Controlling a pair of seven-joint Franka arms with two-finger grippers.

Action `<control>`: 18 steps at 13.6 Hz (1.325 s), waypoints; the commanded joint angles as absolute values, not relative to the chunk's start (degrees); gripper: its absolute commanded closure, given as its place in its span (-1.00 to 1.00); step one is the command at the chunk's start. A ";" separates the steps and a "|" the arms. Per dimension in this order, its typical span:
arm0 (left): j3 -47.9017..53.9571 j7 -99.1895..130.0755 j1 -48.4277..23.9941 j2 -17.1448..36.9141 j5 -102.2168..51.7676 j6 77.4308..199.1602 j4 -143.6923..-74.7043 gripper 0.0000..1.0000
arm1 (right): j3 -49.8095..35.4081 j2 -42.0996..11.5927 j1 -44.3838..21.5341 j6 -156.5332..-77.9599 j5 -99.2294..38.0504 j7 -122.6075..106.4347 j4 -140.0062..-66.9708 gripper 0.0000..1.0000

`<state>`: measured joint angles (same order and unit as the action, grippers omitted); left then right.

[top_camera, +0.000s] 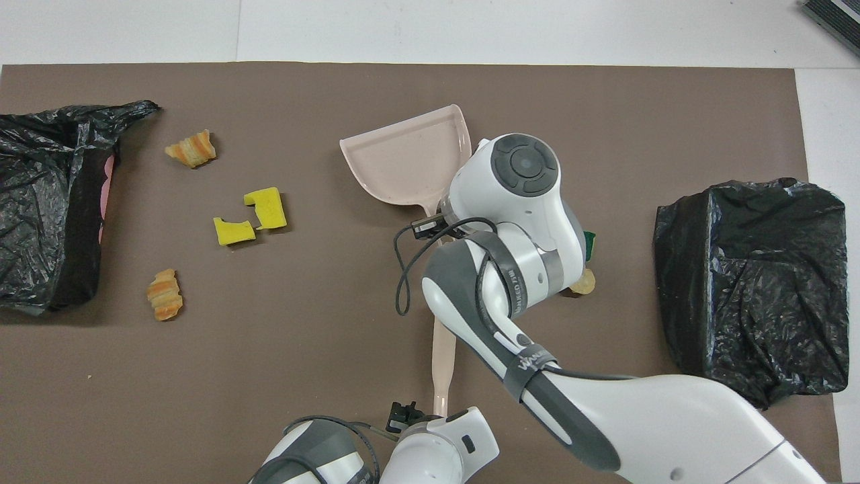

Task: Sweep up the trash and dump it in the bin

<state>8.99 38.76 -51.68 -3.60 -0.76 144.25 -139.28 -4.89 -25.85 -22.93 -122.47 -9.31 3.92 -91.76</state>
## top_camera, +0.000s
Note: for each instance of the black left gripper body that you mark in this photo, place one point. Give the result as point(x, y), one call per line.
point(403, 413)

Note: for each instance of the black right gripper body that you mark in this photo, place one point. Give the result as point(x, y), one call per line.
point(430, 225)

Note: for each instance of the beige brush with black bristles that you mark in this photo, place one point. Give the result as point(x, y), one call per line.
point(443, 363)

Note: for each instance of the beige plastic dustpan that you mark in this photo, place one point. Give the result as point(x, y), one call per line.
point(403, 161)

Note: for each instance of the green and yellow sponge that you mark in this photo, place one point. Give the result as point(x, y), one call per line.
point(590, 245)

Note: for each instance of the large yellow sponge piece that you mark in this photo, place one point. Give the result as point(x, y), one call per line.
point(267, 207)

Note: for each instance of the pale bread chunk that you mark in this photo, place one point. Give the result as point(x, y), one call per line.
point(584, 282)

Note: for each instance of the small yellow sponge piece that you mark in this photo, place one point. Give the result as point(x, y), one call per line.
point(234, 231)

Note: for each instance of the large striped croissant piece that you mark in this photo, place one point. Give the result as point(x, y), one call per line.
point(191, 149)

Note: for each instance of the small striped croissant piece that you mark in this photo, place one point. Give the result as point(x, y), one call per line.
point(164, 296)

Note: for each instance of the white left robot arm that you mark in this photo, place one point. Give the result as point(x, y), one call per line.
point(437, 457)

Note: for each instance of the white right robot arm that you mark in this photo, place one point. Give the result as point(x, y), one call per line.
point(531, 208)

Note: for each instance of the pink bin with black bag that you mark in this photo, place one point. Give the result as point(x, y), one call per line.
point(40, 215)

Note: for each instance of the brown table mat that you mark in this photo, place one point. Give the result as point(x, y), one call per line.
point(269, 383)

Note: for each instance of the dark ribbed panel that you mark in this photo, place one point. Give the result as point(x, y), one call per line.
point(836, 20)

